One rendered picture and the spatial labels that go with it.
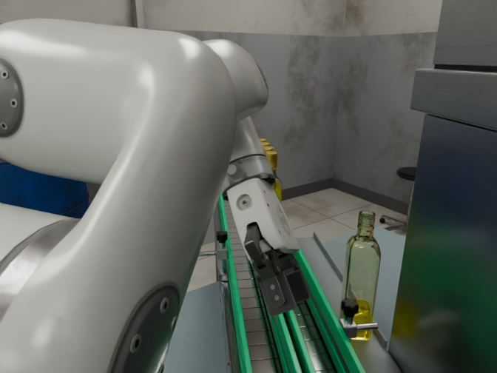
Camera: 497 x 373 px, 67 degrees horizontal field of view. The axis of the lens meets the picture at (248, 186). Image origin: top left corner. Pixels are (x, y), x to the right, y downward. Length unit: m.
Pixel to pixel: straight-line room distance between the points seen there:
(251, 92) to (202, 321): 0.78
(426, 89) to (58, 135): 0.50
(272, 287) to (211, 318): 0.64
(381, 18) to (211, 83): 3.72
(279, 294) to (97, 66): 0.32
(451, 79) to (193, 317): 0.83
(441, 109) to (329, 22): 3.47
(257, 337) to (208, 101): 0.68
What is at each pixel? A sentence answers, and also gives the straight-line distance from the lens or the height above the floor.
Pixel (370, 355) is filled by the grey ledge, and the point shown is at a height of 0.88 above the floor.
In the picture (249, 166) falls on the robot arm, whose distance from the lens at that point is 0.47.
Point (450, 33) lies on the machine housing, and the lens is 0.61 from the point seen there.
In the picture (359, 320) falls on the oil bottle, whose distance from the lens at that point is 0.80.
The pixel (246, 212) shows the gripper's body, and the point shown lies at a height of 1.24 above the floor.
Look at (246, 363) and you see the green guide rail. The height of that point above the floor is 0.97.
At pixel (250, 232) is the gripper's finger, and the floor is 1.22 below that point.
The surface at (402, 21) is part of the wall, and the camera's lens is 3.75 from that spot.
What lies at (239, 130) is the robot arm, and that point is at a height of 1.32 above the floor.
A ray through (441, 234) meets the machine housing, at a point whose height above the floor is 1.17.
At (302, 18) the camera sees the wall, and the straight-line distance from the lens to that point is 3.76.
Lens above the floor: 1.41
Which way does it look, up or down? 19 degrees down
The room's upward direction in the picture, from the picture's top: straight up
